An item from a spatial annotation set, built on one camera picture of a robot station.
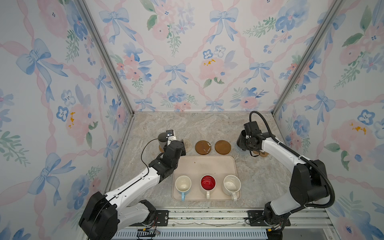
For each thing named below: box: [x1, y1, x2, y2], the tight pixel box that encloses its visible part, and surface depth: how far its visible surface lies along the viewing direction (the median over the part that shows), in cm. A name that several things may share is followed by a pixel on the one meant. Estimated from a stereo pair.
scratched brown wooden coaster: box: [195, 140, 212, 155], surface depth 102 cm
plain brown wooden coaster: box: [214, 140, 232, 155], surface depth 102 cm
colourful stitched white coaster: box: [183, 138, 193, 153], surface depth 102 cm
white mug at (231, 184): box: [222, 174, 242, 202], surface depth 80 cm
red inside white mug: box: [200, 174, 217, 200], surface depth 81 cm
